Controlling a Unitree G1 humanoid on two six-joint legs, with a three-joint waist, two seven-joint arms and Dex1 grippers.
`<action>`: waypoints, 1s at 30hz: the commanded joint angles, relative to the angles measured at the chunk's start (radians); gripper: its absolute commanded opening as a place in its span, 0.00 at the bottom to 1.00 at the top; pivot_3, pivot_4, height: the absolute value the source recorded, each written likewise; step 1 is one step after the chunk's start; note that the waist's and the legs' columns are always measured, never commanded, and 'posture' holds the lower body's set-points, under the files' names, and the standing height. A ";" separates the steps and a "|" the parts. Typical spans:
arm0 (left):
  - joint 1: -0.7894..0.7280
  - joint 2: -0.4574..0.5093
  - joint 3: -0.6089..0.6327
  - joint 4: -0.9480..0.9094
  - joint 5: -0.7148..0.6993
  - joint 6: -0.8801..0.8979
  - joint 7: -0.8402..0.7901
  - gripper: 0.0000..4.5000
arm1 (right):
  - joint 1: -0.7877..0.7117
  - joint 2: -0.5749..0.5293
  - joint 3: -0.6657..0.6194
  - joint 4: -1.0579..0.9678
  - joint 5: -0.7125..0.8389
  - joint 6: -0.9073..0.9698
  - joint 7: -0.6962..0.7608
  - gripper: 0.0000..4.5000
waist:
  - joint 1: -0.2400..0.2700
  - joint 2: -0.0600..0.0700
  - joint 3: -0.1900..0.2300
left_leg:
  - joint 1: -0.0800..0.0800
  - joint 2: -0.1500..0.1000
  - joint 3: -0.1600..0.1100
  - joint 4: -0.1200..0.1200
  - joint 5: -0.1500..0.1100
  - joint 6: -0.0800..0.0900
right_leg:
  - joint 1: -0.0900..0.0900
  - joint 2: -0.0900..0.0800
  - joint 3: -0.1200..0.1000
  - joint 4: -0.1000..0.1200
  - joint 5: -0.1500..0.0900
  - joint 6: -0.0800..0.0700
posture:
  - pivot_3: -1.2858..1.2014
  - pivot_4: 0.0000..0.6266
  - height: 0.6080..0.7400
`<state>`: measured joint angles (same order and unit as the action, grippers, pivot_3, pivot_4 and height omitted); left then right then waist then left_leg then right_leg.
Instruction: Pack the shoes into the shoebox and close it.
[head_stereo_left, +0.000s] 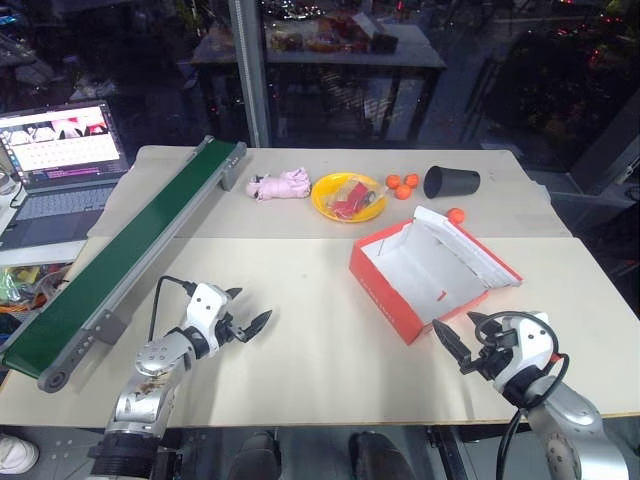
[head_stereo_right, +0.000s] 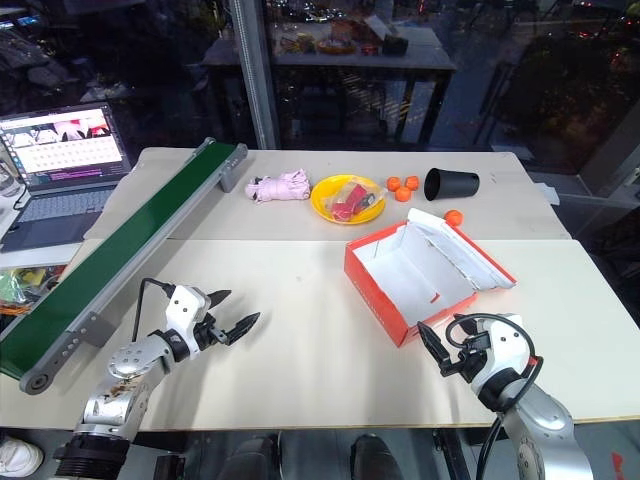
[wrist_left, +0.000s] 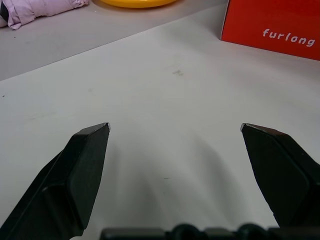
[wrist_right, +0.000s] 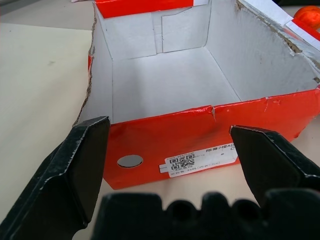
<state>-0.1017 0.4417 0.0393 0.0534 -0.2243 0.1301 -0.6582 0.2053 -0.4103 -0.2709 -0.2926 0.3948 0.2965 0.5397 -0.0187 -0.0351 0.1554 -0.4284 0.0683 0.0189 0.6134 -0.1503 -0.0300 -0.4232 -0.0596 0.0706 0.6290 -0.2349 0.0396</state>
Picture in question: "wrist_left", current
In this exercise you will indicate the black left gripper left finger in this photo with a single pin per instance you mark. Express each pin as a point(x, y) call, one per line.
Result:
point(62, 185)

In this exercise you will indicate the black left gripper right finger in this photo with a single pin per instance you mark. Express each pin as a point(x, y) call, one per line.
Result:
point(282, 175)

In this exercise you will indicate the red cardboard box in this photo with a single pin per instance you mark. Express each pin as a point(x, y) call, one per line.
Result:
point(272, 20)

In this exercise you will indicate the pale pink cloth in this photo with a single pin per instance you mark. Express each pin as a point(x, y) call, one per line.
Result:
point(32, 11)

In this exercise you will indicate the yellow round plate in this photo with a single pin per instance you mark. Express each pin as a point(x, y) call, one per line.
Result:
point(137, 2)

